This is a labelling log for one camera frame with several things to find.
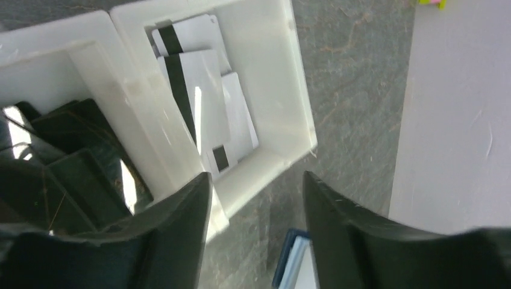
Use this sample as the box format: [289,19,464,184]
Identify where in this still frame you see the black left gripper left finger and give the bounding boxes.
[1,172,212,288]

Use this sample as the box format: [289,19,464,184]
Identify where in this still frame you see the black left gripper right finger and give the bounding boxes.
[303,171,510,288]

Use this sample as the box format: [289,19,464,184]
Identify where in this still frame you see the blue card holder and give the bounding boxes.
[272,228,319,288]

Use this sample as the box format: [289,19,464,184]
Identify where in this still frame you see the white cards in bin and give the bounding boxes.
[151,14,259,179]

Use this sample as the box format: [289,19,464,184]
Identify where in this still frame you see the white bin with cards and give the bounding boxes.
[108,0,318,219]

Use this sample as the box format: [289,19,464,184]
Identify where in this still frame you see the black wallets in bin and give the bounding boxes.
[1,99,154,235]

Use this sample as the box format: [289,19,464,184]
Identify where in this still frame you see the white bin with wallets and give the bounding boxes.
[0,10,230,243]

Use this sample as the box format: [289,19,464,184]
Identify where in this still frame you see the multicolour brick stack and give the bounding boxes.
[418,0,447,10]

